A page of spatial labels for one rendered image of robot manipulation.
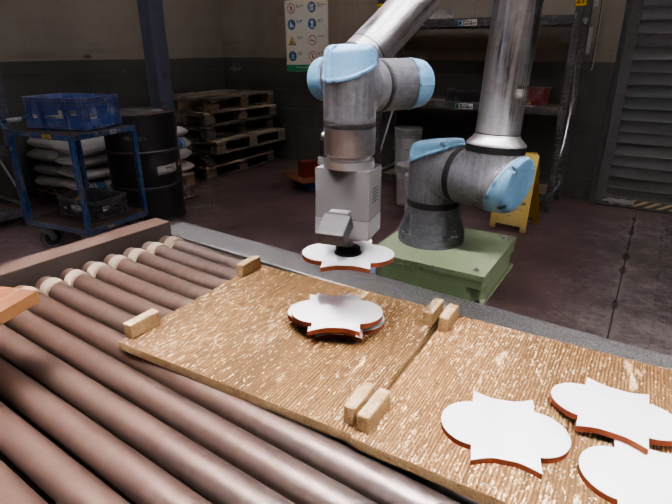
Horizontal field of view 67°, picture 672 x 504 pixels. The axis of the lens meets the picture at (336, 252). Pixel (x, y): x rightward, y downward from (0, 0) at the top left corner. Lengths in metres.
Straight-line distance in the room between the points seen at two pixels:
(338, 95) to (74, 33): 5.31
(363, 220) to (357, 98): 0.17
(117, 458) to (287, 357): 0.26
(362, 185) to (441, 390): 0.30
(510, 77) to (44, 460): 0.92
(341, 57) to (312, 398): 0.45
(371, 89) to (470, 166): 0.37
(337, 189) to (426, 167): 0.39
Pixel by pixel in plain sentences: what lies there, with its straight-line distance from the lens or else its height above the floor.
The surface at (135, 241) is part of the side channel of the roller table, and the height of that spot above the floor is 0.93.
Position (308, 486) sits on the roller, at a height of 0.92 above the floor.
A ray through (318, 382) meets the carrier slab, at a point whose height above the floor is 0.94.
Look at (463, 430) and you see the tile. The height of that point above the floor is 0.94.
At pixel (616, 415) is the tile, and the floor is 0.95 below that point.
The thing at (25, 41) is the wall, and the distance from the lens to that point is 5.69.
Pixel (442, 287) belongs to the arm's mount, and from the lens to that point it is 1.07.
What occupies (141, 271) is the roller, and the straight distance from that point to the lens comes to 1.16.
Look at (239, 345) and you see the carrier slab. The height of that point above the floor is 0.94.
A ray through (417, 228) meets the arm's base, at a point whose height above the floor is 0.99.
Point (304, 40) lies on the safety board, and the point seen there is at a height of 1.45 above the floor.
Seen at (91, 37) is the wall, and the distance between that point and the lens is 6.04.
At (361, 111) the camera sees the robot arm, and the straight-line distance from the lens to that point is 0.71.
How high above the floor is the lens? 1.36
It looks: 22 degrees down
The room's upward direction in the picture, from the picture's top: straight up
